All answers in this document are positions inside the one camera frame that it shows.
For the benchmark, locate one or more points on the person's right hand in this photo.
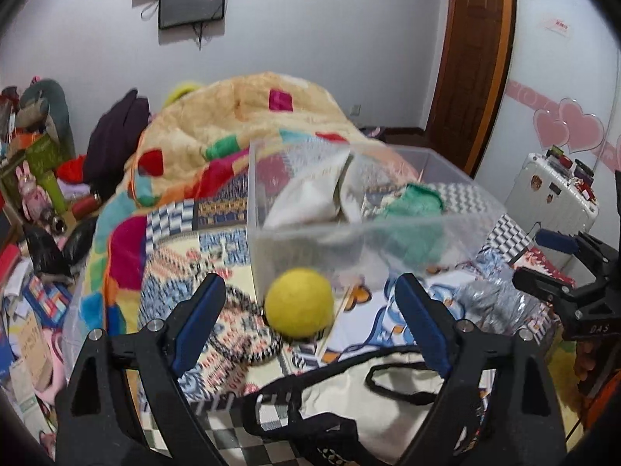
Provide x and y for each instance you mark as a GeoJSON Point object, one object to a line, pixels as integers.
{"type": "Point", "coordinates": [585, 360]}

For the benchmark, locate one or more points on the wall socket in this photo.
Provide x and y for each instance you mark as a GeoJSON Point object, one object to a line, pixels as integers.
{"type": "Point", "coordinates": [356, 109]}

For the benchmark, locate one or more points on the white hard-shell suitcase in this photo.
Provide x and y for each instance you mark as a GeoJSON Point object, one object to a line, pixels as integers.
{"type": "Point", "coordinates": [543, 196]}

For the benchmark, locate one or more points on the pink rabbit doll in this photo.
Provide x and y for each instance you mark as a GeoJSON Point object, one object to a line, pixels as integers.
{"type": "Point", "coordinates": [31, 194]}

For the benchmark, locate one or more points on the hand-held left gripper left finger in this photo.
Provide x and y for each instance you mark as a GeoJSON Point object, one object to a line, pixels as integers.
{"type": "Point", "coordinates": [201, 315]}

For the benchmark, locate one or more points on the white wall sign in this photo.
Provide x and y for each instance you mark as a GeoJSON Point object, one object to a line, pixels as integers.
{"type": "Point", "coordinates": [556, 26]}

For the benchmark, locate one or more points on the green cardboard box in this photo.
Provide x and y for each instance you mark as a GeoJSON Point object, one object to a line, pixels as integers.
{"type": "Point", "coordinates": [41, 155]}

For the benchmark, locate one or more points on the small black wall screen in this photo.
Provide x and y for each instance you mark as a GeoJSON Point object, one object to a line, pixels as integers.
{"type": "Point", "coordinates": [193, 4]}

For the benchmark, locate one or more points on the dark purple garment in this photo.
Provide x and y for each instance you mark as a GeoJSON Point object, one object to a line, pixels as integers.
{"type": "Point", "coordinates": [116, 136]}

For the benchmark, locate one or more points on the red bottle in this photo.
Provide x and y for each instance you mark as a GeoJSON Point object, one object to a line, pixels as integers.
{"type": "Point", "coordinates": [86, 205]}

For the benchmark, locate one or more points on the yellow-green plush item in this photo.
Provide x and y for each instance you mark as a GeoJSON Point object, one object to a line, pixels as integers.
{"type": "Point", "coordinates": [180, 91]}

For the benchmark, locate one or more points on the yellow felt ball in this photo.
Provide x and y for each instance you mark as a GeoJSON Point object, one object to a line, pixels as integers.
{"type": "Point", "coordinates": [300, 303]}

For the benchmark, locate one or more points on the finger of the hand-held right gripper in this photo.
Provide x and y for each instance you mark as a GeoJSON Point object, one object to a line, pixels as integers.
{"type": "Point", "coordinates": [539, 282]}
{"type": "Point", "coordinates": [558, 241]}

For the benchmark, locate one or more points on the brown wooden door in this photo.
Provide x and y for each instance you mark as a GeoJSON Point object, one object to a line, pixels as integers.
{"type": "Point", "coordinates": [466, 58]}

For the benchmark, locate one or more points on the blue patterned box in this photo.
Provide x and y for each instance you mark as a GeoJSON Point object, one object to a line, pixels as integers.
{"type": "Point", "coordinates": [47, 298]}

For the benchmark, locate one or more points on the pink heart wall stickers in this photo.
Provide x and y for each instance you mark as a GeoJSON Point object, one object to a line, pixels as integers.
{"type": "Point", "coordinates": [580, 128]}

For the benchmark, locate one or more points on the black plastic bag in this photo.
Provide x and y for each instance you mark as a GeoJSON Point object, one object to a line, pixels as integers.
{"type": "Point", "coordinates": [46, 247]}

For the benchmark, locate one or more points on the green knitted cloth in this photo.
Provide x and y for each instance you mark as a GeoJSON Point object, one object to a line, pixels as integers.
{"type": "Point", "coordinates": [416, 205]}

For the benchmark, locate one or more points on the white cloth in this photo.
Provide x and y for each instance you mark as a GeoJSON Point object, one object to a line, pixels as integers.
{"type": "Point", "coordinates": [310, 194]}

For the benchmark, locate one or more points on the patterned bed sheet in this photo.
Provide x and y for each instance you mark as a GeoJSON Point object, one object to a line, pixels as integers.
{"type": "Point", "coordinates": [218, 248]}

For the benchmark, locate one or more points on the brown cardboard piece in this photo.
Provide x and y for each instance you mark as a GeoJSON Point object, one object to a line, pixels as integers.
{"type": "Point", "coordinates": [33, 344]}

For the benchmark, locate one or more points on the white canvas tote bag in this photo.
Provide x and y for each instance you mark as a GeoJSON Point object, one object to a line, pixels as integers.
{"type": "Point", "coordinates": [388, 420]}

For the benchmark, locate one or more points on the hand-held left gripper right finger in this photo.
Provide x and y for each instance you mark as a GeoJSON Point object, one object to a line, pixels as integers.
{"type": "Point", "coordinates": [423, 323]}

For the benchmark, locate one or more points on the colourful patchwork fleece blanket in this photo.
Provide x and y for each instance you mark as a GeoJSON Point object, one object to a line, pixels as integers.
{"type": "Point", "coordinates": [203, 126]}

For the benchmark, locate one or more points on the crumpled clear plastic bag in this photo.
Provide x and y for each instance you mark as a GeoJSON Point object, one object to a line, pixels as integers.
{"type": "Point", "coordinates": [499, 305]}

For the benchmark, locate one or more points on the clear plastic storage box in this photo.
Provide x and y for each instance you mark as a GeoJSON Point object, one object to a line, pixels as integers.
{"type": "Point", "coordinates": [291, 189]}

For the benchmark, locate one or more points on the grey-green plush toy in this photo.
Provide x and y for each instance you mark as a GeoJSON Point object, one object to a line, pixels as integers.
{"type": "Point", "coordinates": [53, 102]}

